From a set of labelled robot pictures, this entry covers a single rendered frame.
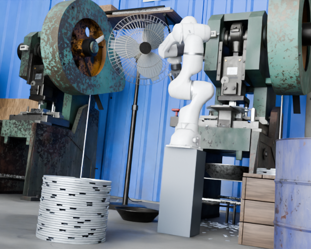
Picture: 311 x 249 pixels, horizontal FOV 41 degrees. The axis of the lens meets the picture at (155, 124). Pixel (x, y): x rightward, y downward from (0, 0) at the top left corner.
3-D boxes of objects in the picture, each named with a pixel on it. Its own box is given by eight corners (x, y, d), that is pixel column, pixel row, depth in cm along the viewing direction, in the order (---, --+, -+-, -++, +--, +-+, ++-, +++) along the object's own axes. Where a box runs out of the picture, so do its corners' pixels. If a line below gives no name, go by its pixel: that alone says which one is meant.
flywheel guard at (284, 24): (296, 78, 240) (303, -56, 249) (247, 79, 252) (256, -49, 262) (313, 110, 331) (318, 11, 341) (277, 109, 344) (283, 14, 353)
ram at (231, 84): (239, 94, 282) (242, 51, 286) (217, 94, 289) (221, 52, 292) (245, 99, 297) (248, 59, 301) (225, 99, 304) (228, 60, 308)
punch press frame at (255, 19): (248, 206, 256) (262, -2, 272) (183, 198, 275) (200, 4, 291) (272, 203, 327) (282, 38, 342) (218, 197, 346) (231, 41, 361)
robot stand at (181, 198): (189, 237, 211) (196, 148, 217) (156, 232, 219) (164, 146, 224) (199, 233, 228) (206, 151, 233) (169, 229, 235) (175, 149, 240)
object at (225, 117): (228, 125, 264) (230, 104, 266) (208, 124, 270) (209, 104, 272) (239, 130, 286) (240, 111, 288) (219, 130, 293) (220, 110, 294)
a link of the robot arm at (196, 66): (203, 55, 223) (169, 53, 226) (199, 102, 227) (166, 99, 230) (204, 55, 234) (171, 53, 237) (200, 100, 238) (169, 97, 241)
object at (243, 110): (213, 113, 303) (213, 112, 303) (253, 113, 290) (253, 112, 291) (200, 105, 278) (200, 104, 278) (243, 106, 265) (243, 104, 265)
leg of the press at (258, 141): (262, 236, 243) (271, 86, 254) (242, 233, 248) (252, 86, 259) (286, 226, 325) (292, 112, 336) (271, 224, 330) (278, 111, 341)
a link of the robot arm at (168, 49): (193, 20, 252) (182, 44, 281) (163, 24, 248) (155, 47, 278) (197, 37, 249) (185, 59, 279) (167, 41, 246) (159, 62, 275)
